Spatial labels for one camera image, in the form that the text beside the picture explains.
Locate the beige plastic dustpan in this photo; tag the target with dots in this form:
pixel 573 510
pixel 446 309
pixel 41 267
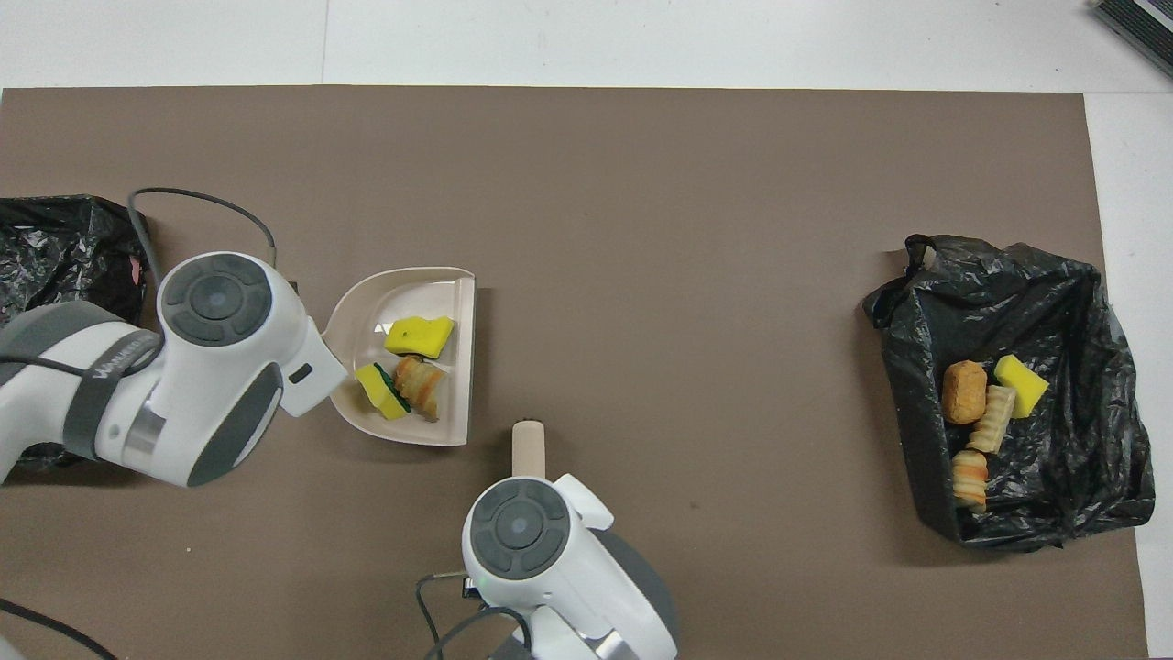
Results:
pixel 440 302

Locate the small striped croissant piece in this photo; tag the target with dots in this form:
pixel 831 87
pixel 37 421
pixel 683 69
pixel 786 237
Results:
pixel 422 389

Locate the notched yellow sponge piece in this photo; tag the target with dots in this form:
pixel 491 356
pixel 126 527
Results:
pixel 378 392

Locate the brown bread bun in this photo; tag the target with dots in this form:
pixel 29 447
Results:
pixel 964 392

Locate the orange striped croissant piece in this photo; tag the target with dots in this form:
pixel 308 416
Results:
pixel 970 481

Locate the pale bread piece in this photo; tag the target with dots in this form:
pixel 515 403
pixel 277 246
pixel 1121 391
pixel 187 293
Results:
pixel 994 419

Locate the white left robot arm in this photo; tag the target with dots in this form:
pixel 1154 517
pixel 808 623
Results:
pixel 220 302

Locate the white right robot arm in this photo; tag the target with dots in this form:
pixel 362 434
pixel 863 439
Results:
pixel 522 532

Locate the black bag-lined bin with knot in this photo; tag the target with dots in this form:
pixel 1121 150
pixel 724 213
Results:
pixel 1054 495

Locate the black bag-lined bin pink mark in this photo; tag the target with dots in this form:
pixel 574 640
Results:
pixel 55 257

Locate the brown table mat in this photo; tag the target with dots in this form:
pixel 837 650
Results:
pixel 641 183

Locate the grey ribbed object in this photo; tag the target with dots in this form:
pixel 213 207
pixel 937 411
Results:
pixel 1141 27

